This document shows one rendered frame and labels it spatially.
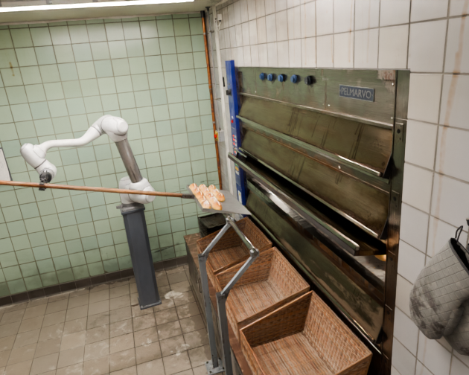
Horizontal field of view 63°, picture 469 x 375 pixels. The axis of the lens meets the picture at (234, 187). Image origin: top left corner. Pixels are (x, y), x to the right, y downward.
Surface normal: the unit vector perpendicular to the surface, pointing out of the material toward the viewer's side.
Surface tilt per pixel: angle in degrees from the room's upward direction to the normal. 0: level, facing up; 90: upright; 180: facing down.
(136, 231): 90
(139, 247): 90
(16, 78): 90
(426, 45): 90
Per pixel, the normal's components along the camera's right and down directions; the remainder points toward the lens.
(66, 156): 0.30, 0.29
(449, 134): -0.95, 0.18
